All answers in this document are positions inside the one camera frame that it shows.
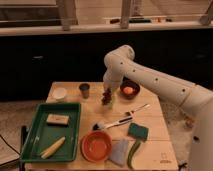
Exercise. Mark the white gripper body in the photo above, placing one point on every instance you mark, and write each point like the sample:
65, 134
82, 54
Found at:
112, 79

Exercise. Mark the green plastic tray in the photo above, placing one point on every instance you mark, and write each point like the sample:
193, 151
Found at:
41, 135

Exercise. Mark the green chili pepper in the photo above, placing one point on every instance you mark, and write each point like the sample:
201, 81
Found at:
131, 153

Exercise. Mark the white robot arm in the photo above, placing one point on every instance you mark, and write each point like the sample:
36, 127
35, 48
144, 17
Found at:
192, 98

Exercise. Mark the green sponge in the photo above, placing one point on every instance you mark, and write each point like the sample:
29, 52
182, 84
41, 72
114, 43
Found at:
138, 131

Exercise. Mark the green plastic cup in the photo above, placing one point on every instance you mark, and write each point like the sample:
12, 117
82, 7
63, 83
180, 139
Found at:
110, 105

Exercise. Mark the dark metal cup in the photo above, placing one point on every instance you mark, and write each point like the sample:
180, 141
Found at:
84, 89

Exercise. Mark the dark red grape bunch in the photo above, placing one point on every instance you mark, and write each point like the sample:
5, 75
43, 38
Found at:
107, 97

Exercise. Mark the dark brown bowl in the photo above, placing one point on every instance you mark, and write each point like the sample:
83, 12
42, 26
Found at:
129, 83

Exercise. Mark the tan bar in tray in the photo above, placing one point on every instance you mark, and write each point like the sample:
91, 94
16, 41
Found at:
57, 119

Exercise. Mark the orange egg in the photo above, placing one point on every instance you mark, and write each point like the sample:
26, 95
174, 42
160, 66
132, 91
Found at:
128, 90

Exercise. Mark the orange plastic bowl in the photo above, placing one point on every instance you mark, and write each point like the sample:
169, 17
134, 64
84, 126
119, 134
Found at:
96, 146

